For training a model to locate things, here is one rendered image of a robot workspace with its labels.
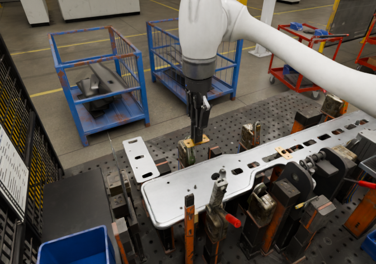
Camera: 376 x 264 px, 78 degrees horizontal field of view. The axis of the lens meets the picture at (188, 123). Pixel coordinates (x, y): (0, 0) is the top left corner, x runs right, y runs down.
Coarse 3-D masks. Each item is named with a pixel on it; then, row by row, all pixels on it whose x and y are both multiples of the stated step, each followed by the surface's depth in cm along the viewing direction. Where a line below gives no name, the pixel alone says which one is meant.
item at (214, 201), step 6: (216, 174) 71; (216, 180) 70; (222, 180) 70; (216, 186) 69; (222, 186) 68; (216, 192) 70; (222, 192) 72; (210, 198) 76; (216, 198) 73; (222, 198) 75; (210, 204) 77; (216, 204) 76
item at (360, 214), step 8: (368, 192) 96; (368, 200) 97; (360, 208) 101; (368, 208) 98; (352, 216) 106; (360, 216) 102; (368, 216) 99; (344, 224) 111; (352, 224) 107; (360, 224) 103; (368, 224) 100; (352, 232) 108; (360, 232) 104; (368, 232) 108
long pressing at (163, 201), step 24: (336, 120) 130; (360, 120) 131; (264, 144) 115; (288, 144) 114; (336, 144) 114; (192, 168) 102; (216, 168) 102; (264, 168) 101; (144, 192) 92; (168, 192) 92; (192, 192) 92; (240, 192) 91; (168, 216) 83
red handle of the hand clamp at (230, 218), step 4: (216, 208) 77; (220, 208) 76; (220, 212) 74; (224, 212) 73; (224, 216) 71; (228, 216) 69; (232, 216) 68; (228, 220) 69; (232, 220) 67; (236, 220) 66; (232, 224) 67; (236, 224) 66; (240, 224) 66
